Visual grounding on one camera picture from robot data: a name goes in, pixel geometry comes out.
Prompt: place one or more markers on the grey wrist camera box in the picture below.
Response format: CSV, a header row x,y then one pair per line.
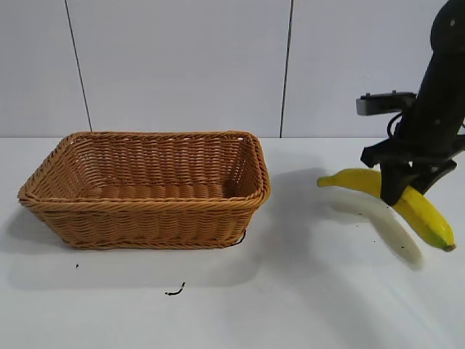
x,y
381,103

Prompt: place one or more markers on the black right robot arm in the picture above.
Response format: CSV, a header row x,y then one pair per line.
x,y
448,25

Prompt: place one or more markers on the brown woven wicker basket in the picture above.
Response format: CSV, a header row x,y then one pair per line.
x,y
145,221

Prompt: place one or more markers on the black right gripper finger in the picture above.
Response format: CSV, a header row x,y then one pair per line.
x,y
394,181
434,178

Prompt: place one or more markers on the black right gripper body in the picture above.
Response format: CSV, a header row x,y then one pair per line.
x,y
430,109

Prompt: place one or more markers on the yellow banana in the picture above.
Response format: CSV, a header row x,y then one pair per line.
x,y
423,214

